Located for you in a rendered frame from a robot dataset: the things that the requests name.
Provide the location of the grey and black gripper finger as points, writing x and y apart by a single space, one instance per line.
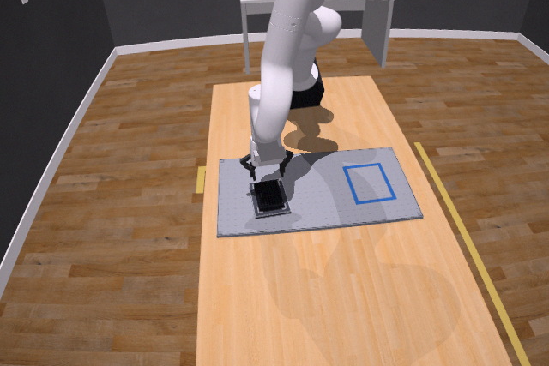
285 162
249 166

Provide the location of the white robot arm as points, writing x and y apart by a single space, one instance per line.
287 44

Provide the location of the blue tape outline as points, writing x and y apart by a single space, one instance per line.
353 191

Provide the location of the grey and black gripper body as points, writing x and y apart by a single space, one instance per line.
253 147

